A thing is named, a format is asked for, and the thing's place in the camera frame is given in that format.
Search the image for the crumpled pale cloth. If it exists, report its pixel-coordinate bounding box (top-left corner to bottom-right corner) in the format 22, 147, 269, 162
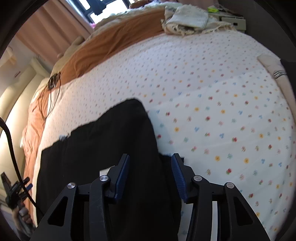
161, 5, 234, 36

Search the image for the pale bedside table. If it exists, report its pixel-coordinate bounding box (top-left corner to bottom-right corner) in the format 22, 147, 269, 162
208, 6, 247, 32

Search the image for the dark framed window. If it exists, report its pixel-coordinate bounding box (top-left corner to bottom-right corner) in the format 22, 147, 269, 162
66, 0, 131, 22

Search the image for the thin black cable with device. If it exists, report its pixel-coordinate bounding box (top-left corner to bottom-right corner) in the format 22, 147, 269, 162
38, 72, 62, 121

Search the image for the cream padded headboard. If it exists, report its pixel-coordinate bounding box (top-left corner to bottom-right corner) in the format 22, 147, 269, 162
0, 46, 51, 139

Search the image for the orange duvet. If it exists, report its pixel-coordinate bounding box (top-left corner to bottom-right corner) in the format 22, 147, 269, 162
22, 8, 167, 207

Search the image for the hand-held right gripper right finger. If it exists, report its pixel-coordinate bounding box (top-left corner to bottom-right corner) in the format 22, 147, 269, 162
171, 153, 271, 241

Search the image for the thick black gripper cable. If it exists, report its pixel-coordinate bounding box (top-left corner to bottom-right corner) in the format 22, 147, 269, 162
0, 117, 44, 216

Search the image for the white floral bed sheet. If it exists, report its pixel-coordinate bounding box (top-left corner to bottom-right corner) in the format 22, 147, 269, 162
35, 28, 296, 241

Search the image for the beige crumpled blanket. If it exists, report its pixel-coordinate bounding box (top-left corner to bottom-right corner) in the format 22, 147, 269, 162
58, 0, 167, 58

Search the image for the person's left hand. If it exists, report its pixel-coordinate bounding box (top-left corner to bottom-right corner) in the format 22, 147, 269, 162
13, 204, 35, 230

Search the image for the black button shirt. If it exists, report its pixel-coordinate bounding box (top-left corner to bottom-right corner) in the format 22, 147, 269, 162
36, 98, 185, 241

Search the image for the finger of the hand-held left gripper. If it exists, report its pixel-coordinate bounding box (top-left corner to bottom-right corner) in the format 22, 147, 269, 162
20, 177, 33, 193

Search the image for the pink curtain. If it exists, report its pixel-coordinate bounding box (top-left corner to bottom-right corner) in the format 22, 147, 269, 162
16, 0, 93, 70

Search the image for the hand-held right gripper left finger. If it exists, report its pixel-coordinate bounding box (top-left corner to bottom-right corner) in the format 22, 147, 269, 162
30, 153, 130, 241

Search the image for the folded black garment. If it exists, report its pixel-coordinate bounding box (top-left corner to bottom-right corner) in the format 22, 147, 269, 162
280, 58, 295, 79

